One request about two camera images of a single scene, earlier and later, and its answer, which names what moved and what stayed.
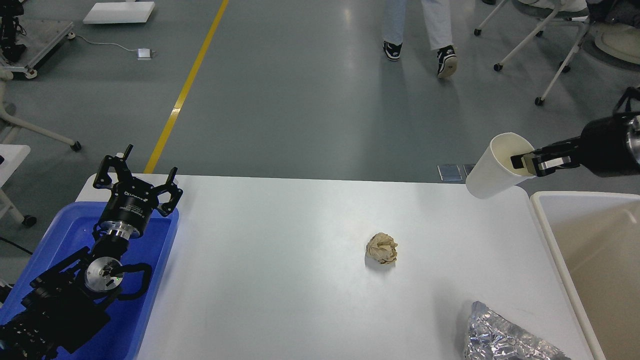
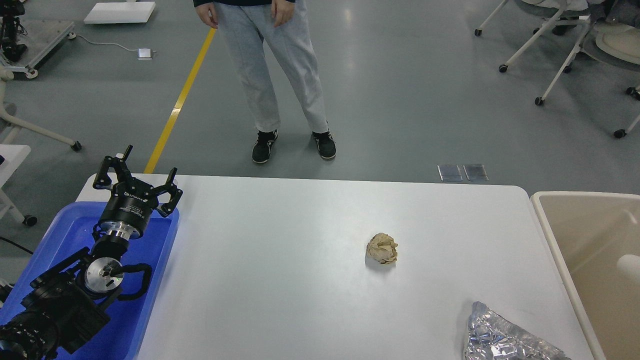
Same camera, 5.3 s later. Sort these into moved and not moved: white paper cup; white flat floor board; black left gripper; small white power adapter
Moved: white paper cup
Not moved: white flat floor board; black left gripper; small white power adapter
